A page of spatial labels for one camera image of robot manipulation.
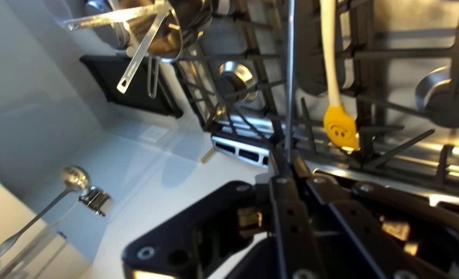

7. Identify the stainless steel gas stove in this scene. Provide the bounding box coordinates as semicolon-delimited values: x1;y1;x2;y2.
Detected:
176;0;459;197

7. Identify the steel pot with utensils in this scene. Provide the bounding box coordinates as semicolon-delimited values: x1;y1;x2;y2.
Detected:
64;0;216;99

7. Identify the hanging steel ladle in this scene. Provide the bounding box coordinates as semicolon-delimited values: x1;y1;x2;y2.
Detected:
0;166;112;257

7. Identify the yellow handled spatula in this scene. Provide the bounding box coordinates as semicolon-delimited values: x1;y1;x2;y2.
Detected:
320;0;360;150

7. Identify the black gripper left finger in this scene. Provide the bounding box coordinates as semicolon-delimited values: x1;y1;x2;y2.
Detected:
121;158;323;279

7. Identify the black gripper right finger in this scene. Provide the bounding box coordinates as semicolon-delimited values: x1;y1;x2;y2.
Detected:
290;158;459;279

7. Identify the long metal utensil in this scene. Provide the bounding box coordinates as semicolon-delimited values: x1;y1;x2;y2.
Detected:
286;0;297;163

